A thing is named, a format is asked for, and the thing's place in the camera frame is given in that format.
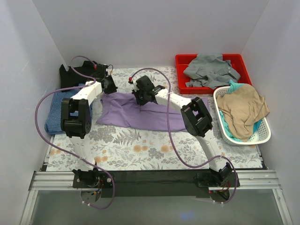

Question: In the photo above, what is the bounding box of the white perforated laundry basket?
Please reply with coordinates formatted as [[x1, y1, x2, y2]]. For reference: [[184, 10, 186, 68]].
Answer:
[[213, 86, 271, 146]]

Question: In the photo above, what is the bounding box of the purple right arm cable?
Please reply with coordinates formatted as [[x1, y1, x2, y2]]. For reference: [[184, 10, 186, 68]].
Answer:
[[128, 67, 237, 205]]

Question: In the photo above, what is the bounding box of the black folded shirt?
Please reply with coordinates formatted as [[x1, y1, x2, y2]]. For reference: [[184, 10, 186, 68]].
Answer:
[[59, 60, 99, 89]]

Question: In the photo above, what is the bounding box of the grey shirt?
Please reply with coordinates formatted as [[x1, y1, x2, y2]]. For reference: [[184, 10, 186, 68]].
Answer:
[[184, 53, 241, 89]]

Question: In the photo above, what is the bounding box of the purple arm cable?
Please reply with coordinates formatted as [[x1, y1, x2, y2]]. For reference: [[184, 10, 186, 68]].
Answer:
[[34, 55, 116, 210], [128, 67, 237, 205]]

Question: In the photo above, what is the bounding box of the purple polo shirt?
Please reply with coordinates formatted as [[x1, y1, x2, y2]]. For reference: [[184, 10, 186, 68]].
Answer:
[[96, 91, 214, 135]]

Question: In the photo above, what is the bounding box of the teal shirt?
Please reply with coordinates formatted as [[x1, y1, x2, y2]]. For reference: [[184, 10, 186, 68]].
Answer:
[[220, 79, 263, 143]]

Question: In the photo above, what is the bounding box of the aluminium front rail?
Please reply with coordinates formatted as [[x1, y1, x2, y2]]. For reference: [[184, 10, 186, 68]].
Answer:
[[21, 170, 293, 225]]

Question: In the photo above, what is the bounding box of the floral patterned table mat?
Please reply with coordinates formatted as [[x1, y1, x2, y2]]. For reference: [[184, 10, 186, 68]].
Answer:
[[46, 67, 263, 172]]

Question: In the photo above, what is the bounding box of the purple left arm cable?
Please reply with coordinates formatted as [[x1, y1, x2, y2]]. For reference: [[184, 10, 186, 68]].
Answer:
[[34, 55, 116, 210]]

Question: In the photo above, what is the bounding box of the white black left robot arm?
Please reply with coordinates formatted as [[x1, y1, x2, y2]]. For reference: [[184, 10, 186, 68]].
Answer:
[[61, 64, 117, 190]]

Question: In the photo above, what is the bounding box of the blue checked folded shirt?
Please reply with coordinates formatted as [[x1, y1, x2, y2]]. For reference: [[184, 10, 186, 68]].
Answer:
[[44, 89, 81, 135]]

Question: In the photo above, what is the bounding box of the red plastic bin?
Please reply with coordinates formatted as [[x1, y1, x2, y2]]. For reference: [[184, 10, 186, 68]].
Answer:
[[175, 54, 252, 94]]

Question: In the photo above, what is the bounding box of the beige shirt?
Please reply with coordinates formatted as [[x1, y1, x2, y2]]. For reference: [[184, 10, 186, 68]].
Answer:
[[216, 84, 270, 143]]

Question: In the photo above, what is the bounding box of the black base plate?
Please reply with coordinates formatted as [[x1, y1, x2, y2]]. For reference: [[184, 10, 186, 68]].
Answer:
[[72, 169, 235, 198]]

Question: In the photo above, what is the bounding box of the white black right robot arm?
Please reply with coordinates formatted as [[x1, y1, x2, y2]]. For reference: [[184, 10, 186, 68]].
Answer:
[[128, 76, 238, 187]]

